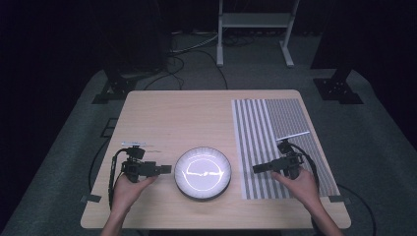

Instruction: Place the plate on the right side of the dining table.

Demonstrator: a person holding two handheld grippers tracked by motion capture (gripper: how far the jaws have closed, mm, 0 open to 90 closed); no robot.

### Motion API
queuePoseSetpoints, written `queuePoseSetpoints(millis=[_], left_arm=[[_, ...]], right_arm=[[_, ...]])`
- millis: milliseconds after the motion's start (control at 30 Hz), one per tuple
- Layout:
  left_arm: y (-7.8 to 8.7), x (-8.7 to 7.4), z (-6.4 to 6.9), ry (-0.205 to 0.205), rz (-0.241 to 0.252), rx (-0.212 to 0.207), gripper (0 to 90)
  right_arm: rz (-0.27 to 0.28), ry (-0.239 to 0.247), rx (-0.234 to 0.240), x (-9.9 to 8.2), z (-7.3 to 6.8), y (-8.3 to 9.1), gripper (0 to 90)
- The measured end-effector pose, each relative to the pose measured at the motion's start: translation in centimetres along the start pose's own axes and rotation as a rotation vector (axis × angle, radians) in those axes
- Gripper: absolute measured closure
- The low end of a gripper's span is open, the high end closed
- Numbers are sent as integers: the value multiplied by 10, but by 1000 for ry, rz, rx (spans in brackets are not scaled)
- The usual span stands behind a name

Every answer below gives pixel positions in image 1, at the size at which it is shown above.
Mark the grey white striped mat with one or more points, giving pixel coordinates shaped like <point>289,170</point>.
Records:
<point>259,137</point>

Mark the person's left hand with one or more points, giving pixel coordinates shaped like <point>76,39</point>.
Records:
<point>128,193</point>

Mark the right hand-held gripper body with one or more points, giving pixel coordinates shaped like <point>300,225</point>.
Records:
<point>288,161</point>

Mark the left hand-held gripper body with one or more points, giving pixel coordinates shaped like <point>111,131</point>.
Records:
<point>137,167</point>

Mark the white round plate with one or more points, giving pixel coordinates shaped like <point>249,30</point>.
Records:
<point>202,173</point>

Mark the person's right hand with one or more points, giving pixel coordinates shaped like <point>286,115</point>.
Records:
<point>301,188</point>

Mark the grey tape strip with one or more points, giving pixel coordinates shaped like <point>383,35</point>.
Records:
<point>90,198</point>
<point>336,198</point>

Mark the black stand base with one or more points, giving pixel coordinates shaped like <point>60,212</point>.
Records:
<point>337,87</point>
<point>118,87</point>

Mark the white metal stand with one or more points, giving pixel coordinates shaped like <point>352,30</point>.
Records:
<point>255,20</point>

